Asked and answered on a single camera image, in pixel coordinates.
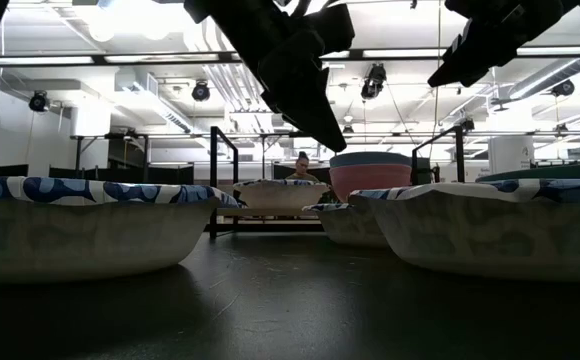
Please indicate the wooden shelf with black frame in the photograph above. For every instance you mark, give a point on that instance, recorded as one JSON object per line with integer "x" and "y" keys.
{"x": 214, "y": 175}

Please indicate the white ceiling air duct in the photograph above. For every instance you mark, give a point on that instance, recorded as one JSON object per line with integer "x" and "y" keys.
{"x": 150, "y": 97}

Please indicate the blue patterned paper bowl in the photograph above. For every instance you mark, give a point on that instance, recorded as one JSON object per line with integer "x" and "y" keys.
{"x": 80, "y": 235}
{"x": 350, "y": 227}
{"x": 495, "y": 230}
{"x": 280, "y": 196}

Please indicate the person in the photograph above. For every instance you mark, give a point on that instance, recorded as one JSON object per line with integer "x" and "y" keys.
{"x": 302, "y": 165}

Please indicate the black ceiling spotlight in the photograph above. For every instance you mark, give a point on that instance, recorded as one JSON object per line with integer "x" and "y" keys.
{"x": 563, "y": 88}
{"x": 200, "y": 91}
{"x": 374, "y": 80}
{"x": 38, "y": 101}

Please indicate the green plastic bowl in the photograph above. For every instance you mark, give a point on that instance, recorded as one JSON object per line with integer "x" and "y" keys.
{"x": 560, "y": 172}

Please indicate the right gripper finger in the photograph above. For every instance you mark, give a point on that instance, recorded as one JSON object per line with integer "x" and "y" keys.
{"x": 490, "y": 67}
{"x": 480, "y": 42}

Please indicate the blue plastic bowl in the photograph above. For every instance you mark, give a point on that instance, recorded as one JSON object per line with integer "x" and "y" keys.
{"x": 370, "y": 160}

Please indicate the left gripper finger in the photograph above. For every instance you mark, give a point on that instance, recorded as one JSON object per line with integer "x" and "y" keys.
{"x": 295, "y": 75}
{"x": 263, "y": 90}

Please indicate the black table mat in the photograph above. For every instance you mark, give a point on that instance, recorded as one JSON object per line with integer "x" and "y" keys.
{"x": 290, "y": 310}

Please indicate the pink plastic bowl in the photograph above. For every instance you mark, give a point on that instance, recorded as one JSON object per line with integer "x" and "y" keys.
{"x": 370, "y": 182}

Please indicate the silver round ceiling duct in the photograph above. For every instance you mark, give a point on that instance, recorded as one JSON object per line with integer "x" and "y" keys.
{"x": 550, "y": 77}

